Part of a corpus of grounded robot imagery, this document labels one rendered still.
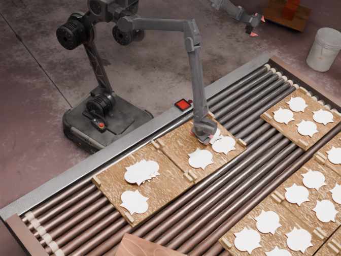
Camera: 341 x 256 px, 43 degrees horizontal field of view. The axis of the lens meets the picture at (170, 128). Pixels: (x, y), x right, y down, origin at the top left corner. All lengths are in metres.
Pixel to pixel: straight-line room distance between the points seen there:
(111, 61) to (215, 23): 1.37
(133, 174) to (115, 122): 1.22
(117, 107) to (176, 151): 1.25
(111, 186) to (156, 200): 0.24
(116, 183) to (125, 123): 1.22
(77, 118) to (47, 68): 0.94
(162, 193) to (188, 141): 0.39
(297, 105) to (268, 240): 1.01
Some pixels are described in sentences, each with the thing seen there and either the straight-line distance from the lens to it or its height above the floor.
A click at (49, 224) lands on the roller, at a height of 0.92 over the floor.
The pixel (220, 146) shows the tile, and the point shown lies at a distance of 2.45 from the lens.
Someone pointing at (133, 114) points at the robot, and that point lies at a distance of 3.49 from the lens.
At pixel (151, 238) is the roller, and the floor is 0.92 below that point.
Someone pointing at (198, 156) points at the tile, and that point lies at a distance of 2.37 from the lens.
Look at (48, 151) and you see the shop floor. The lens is 3.57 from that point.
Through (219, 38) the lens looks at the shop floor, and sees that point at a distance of 4.83.
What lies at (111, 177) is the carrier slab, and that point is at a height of 0.94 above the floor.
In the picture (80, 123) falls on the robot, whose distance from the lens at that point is 3.42.
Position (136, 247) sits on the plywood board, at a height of 1.04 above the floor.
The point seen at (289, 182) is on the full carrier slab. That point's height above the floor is 0.94.
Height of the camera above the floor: 2.79
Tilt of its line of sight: 48 degrees down
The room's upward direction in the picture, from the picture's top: 11 degrees clockwise
